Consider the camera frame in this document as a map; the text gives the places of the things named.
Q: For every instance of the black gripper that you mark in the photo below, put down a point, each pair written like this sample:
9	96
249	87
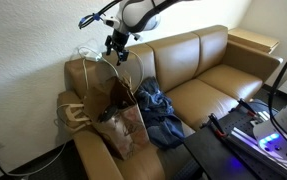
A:
120	40

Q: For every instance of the white power adapter brick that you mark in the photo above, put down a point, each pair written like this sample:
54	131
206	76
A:
93	57

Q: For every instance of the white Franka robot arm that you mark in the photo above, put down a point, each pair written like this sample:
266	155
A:
136	15

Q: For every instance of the black item in paper bag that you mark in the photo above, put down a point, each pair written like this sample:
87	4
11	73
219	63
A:
107	114

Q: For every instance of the tan leather sofa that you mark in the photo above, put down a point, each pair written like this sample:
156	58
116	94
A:
183	60

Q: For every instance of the blue denim clothing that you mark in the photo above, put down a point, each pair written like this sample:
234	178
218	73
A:
159	116

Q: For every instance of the brown paper shopping bag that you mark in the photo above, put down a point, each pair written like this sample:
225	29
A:
126	130

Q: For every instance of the red black clamp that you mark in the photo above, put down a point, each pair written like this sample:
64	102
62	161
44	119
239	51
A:
216	125
246	106

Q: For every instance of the light wooden side table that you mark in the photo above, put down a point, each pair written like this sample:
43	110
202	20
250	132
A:
253	38

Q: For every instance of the black robot table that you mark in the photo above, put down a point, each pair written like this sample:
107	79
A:
213	156

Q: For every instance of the aluminium mounting rail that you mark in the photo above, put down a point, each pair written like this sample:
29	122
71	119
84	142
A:
249	138

